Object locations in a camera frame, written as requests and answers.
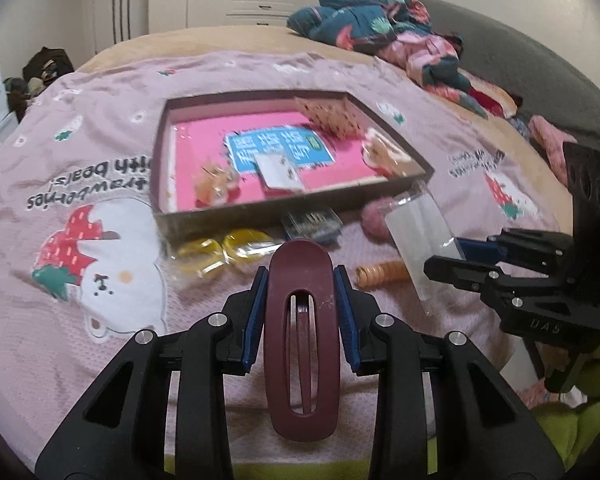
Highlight clear box of hairpins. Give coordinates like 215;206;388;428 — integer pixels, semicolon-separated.
282;208;343;246

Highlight cream hair claw clip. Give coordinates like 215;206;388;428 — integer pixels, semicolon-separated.
362;128;418;177

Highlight yellow bangles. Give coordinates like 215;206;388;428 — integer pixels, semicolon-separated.
166;229;283;284

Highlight green garment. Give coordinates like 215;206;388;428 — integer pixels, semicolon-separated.
531;358;600;470

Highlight tan bed sheet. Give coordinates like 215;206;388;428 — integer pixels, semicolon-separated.
79;25;572;233

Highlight pink book in box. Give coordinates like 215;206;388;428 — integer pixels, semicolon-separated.
166;112;386;212

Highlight pearl bow hair clip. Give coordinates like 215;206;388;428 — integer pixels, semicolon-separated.
194;160;240;206

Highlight dark shallow cardboard box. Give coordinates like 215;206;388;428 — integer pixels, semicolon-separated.
150;90;434;240

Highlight teal floral quilt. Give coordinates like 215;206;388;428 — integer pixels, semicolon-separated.
287;0;432;54

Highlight maroon oval hair clip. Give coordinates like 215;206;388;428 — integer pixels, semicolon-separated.
263;240;340;442

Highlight white earring card packet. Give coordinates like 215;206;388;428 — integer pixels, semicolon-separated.
254;153;306;193

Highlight sheer floral bow hair tie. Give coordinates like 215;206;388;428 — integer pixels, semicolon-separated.
294;95;368;140

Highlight pink fluffy pompom clip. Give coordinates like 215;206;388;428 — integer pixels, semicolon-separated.
361;197;396;242

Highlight pink floral clothing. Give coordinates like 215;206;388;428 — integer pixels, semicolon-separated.
376;32;515;118

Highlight clear plastic jewelry packet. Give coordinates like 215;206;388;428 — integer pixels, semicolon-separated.
384;180;464;316

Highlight pink printed blanket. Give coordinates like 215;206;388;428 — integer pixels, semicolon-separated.
0;52;570;466

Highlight grey padded headboard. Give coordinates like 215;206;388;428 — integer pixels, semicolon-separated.
420;0;600;150

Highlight orange spiral hair tie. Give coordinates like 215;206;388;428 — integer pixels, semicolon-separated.
354;260;412;291

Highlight black bag on floor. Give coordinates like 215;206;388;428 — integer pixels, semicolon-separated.
3;47;74;122

